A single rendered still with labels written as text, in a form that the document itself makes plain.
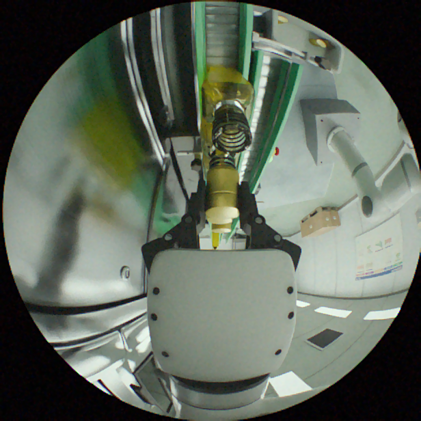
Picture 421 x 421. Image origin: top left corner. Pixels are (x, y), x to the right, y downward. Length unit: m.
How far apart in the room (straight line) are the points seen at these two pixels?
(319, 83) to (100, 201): 0.64
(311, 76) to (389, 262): 3.61
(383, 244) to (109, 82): 3.90
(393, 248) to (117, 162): 3.82
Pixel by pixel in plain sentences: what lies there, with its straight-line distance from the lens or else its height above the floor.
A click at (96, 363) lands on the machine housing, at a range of 0.20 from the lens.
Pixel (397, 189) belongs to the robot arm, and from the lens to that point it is 0.37.
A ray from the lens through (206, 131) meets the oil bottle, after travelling 0.17.
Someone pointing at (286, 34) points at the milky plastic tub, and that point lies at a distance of 0.51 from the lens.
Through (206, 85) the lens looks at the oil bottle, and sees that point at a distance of 0.15.
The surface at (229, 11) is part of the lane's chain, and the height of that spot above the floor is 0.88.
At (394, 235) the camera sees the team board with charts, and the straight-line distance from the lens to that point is 3.68.
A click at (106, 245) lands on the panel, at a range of 0.17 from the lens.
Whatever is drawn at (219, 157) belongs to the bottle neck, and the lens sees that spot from 0.15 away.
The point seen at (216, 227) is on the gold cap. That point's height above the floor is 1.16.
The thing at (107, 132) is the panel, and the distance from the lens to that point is 0.17.
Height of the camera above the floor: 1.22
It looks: 22 degrees down
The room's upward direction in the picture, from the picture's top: 179 degrees counter-clockwise
